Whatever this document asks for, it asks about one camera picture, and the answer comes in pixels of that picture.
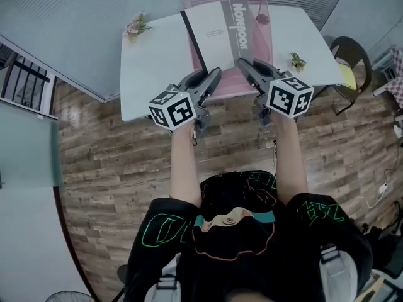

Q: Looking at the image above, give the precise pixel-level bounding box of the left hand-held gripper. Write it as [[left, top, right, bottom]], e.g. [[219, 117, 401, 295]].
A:
[[148, 67, 223, 138]]

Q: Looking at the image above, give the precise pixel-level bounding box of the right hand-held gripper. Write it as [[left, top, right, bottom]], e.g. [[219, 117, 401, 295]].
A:
[[237, 57, 315, 127]]

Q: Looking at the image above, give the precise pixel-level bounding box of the pink translucent desk organizer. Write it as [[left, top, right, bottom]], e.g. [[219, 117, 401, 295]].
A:
[[186, 0, 273, 101]]

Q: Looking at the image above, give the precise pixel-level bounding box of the white and grey notebook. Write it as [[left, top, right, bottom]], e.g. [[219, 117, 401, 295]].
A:
[[179, 0, 275, 76]]

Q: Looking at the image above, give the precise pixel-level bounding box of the person's left forearm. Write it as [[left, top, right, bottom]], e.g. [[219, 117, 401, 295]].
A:
[[169, 120, 203, 209]]

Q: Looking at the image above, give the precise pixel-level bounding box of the person's right forearm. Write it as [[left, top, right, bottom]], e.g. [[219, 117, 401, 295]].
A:
[[270, 109, 309, 206]]

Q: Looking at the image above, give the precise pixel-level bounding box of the small green leafy sprig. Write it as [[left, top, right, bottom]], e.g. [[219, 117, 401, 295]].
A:
[[289, 52, 307, 74]]

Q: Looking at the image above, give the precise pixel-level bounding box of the dark red artificial flower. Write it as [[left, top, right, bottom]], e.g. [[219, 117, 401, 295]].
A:
[[255, 4, 271, 25]]

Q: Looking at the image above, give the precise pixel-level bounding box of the pink artificial flower sprig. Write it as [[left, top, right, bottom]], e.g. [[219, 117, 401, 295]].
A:
[[125, 11, 154, 44]]

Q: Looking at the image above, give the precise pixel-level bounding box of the yellow pad on chair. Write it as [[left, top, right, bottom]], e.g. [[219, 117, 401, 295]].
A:
[[336, 62, 358, 91]]

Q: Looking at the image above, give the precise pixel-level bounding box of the black round-back chair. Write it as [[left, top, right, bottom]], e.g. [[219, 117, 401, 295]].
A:
[[328, 36, 374, 116]]

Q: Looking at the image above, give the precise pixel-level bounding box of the pink checkered chair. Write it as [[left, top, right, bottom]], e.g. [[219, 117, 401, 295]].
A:
[[372, 47, 403, 110]]

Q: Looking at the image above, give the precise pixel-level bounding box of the person's black printed shirt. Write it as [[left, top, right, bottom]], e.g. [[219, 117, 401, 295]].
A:
[[123, 169, 374, 302]]

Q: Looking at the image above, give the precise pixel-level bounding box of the black metal railing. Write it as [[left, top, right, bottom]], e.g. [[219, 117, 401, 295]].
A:
[[0, 42, 52, 113]]

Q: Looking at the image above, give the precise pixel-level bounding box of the black floor fan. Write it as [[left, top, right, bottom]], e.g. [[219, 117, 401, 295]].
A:
[[45, 290, 96, 302]]

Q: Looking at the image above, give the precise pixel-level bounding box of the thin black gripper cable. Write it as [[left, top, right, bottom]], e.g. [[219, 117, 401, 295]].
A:
[[188, 123, 199, 147], [271, 138, 279, 177]]

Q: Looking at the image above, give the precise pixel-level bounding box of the white power adapter with cable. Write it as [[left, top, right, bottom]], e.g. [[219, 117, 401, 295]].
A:
[[345, 182, 390, 211]]

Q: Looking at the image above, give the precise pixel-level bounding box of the grey harness strap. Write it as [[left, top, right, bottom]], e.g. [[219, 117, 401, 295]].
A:
[[319, 245, 360, 302], [144, 252, 183, 302]]

